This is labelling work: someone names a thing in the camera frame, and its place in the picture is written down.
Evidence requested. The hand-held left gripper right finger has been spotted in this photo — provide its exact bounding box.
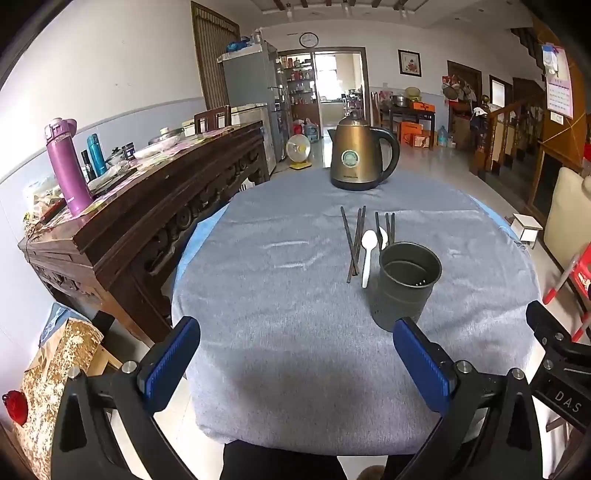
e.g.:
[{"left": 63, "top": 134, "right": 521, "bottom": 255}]
[{"left": 392, "top": 318, "right": 543, "bottom": 480}]

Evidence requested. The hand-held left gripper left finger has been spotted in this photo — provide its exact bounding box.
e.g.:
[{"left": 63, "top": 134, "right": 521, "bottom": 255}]
[{"left": 51, "top": 316, "right": 201, "bottom": 480}]

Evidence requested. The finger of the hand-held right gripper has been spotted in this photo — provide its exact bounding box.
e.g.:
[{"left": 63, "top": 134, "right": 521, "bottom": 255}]
[{"left": 525, "top": 300, "right": 591, "bottom": 372}]

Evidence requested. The grey metal utensil holder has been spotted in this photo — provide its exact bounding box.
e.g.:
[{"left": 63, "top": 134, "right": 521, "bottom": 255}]
[{"left": 379, "top": 242, "right": 443, "bottom": 332}]

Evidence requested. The large white plastic spoon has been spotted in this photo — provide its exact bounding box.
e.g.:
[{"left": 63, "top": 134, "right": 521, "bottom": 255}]
[{"left": 361, "top": 229, "right": 379, "bottom": 289}]

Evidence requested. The red plastic chair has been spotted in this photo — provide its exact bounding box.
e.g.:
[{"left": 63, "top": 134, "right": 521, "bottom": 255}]
[{"left": 542, "top": 242, "right": 591, "bottom": 342}]

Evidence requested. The small white stool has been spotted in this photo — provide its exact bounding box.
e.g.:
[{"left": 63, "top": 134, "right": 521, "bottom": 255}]
[{"left": 512, "top": 213, "right": 544, "bottom": 245}]

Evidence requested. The cream sofa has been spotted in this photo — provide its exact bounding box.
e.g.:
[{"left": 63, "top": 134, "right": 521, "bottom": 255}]
[{"left": 544, "top": 166, "right": 591, "bottom": 273}]

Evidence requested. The gold patterned bag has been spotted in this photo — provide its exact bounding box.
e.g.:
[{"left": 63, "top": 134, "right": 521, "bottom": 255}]
[{"left": 11, "top": 318, "right": 105, "bottom": 480}]

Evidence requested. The grey tablecloth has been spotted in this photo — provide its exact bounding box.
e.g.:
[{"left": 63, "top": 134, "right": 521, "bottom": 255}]
[{"left": 172, "top": 166, "right": 542, "bottom": 455}]

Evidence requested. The carved wooden sideboard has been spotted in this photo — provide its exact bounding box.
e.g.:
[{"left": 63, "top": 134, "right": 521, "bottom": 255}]
[{"left": 18, "top": 121, "right": 271, "bottom": 347}]

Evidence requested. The red round pouch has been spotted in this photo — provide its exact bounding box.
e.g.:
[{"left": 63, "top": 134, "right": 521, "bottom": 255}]
[{"left": 2, "top": 390, "right": 29, "bottom": 425}]

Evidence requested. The wooden staircase railing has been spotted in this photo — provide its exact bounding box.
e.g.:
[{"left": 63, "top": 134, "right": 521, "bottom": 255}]
[{"left": 471, "top": 92, "right": 548, "bottom": 185}]

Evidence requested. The purple thermos bottle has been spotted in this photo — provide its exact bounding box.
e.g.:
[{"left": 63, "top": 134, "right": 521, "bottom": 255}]
[{"left": 45, "top": 117, "right": 94, "bottom": 217}]

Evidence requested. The teal thermos bottle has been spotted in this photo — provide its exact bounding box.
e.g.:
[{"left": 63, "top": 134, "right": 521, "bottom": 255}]
[{"left": 88, "top": 134, "right": 108, "bottom": 177}]

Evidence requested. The bronze electric kettle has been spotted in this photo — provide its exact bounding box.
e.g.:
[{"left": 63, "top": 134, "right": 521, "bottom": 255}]
[{"left": 329, "top": 111, "right": 401, "bottom": 191}]

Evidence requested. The metal pot with lid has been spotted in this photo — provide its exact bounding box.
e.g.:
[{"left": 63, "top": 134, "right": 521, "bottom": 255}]
[{"left": 148, "top": 127, "right": 185, "bottom": 146}]

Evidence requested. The orange cardboard box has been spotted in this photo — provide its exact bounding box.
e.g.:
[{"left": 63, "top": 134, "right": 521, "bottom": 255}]
[{"left": 399, "top": 121, "right": 432, "bottom": 148}]

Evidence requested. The small floor fan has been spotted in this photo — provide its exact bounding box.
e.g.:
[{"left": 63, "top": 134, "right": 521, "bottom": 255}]
[{"left": 285, "top": 135, "right": 311, "bottom": 171}]

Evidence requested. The wooden chair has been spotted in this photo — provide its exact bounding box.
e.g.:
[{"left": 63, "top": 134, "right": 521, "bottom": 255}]
[{"left": 194, "top": 105, "right": 232, "bottom": 134}]

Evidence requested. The white chest freezer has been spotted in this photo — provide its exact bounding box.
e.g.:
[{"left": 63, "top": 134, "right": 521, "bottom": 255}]
[{"left": 182, "top": 102, "right": 271, "bottom": 127}]

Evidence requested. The dark wooden dining table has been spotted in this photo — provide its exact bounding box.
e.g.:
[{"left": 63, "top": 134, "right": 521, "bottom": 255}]
[{"left": 381, "top": 99, "right": 437, "bottom": 151}]

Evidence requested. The grey refrigerator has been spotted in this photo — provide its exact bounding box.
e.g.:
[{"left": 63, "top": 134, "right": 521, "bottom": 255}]
[{"left": 218, "top": 41, "right": 291, "bottom": 162}]

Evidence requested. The brown bamboo blind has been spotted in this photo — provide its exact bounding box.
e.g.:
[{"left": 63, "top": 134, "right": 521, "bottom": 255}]
[{"left": 191, "top": 1, "right": 241, "bottom": 112}]

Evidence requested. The pink wall calendar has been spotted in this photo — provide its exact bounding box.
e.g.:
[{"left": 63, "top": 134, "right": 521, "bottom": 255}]
[{"left": 542, "top": 44, "right": 574, "bottom": 120}]

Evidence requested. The framed wall picture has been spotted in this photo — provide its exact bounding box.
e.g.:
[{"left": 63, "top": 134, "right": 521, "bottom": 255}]
[{"left": 398, "top": 49, "right": 422, "bottom": 78}]

